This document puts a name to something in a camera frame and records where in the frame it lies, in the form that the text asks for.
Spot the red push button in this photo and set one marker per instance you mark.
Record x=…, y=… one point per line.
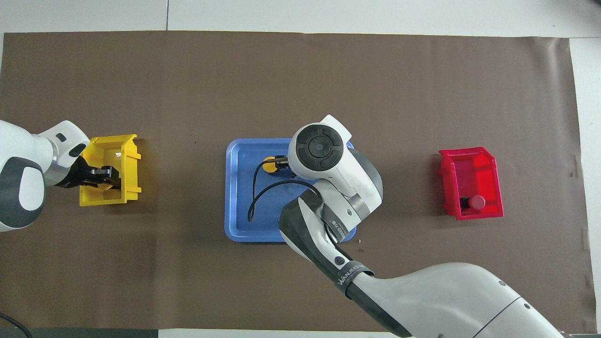
x=477, y=202

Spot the red plastic bin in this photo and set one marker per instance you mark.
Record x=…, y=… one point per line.
x=483, y=173

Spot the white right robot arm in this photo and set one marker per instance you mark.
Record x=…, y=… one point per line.
x=422, y=300

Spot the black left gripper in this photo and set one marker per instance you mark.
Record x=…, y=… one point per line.
x=77, y=176

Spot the brown paper mat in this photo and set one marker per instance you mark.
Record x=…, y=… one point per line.
x=300, y=84

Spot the yellow plastic bin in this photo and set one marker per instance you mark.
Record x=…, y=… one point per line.
x=112, y=150

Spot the blue plastic tray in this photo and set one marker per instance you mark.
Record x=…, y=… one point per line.
x=239, y=188

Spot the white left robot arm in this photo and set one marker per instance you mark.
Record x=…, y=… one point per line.
x=23, y=188

